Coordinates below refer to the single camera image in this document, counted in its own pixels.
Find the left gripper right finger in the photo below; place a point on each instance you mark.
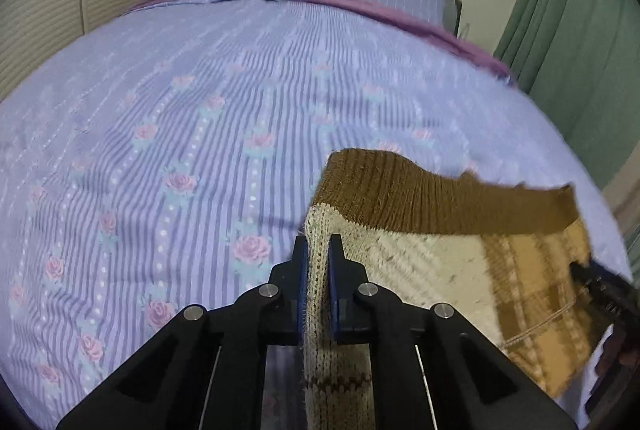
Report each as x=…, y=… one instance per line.
x=431, y=368

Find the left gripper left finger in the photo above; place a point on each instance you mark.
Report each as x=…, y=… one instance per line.
x=205, y=369

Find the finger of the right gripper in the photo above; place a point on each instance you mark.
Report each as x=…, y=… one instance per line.
x=609, y=293

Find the brown cream plaid knit sweater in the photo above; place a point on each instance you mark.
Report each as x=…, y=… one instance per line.
x=500, y=255

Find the person's right hand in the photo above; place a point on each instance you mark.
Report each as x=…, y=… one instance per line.
x=617, y=349

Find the beige sheer curtain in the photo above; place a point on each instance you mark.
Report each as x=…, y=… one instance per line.
x=622, y=196

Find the lavender floral bedspread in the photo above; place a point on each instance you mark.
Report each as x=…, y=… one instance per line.
x=171, y=157

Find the green curtain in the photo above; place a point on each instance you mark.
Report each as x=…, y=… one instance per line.
x=579, y=62

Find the purple folded bed sheet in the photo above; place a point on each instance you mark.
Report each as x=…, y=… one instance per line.
x=427, y=32

